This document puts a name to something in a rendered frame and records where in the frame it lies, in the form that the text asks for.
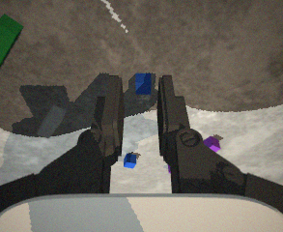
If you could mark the grey rectangular rod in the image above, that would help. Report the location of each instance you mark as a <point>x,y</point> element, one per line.
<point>51,122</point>

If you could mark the small blue block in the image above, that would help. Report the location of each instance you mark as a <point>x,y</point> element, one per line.
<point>129,160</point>
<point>143,83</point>

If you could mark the purple rod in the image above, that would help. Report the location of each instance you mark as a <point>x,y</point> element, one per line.
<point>210,142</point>

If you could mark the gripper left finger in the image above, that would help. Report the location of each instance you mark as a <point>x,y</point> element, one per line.
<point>80,169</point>

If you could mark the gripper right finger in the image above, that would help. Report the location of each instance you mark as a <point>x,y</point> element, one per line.
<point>195,168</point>

